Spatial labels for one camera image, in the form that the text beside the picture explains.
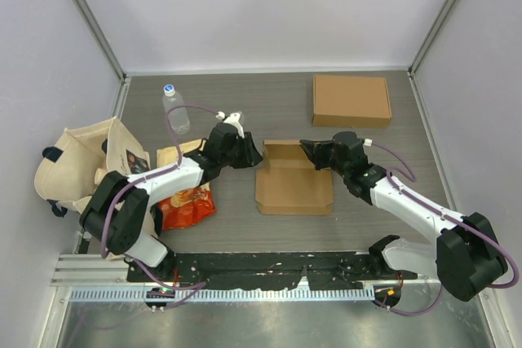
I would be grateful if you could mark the cassava chips bag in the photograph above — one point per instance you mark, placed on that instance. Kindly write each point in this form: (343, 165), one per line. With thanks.
(188, 207)

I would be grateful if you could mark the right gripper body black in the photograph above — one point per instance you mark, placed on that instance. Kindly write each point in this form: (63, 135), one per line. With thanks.
(327, 159)

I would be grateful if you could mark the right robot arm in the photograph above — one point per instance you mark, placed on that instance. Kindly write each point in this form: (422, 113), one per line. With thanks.
(463, 252)

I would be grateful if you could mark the beige bottle in tote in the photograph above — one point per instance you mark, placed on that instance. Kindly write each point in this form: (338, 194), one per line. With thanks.
(100, 174)

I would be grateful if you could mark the large brown cardboard box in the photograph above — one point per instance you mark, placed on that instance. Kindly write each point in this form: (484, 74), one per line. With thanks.
(351, 102)

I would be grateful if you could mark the beige canvas tote bag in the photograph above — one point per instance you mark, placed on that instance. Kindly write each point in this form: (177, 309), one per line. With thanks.
(65, 177)

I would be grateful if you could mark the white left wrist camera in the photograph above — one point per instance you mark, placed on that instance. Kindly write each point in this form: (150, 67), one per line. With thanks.
(234, 119)

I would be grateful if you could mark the small cardboard box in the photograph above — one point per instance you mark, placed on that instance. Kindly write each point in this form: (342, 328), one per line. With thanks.
(289, 184)

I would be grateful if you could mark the left aluminium frame post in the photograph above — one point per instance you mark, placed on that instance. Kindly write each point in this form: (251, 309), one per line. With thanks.
(100, 38)

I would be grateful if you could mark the slotted cable duct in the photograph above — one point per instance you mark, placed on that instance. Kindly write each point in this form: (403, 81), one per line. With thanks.
(156, 294)

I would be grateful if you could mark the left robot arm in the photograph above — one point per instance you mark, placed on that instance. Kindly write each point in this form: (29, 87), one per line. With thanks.
(116, 212)

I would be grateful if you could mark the aluminium frame post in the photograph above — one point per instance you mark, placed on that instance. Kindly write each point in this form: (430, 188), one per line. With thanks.
(100, 38)
(432, 34)

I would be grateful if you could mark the clear plastic water bottle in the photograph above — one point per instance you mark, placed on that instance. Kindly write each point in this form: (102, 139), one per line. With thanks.
(173, 104)

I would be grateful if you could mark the right aluminium frame post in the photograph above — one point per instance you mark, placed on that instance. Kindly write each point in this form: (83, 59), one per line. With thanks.
(432, 34)

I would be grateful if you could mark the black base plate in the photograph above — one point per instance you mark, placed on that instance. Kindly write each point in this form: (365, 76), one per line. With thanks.
(276, 271)

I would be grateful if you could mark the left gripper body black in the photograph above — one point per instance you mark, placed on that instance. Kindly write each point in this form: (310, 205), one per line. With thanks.
(240, 154)

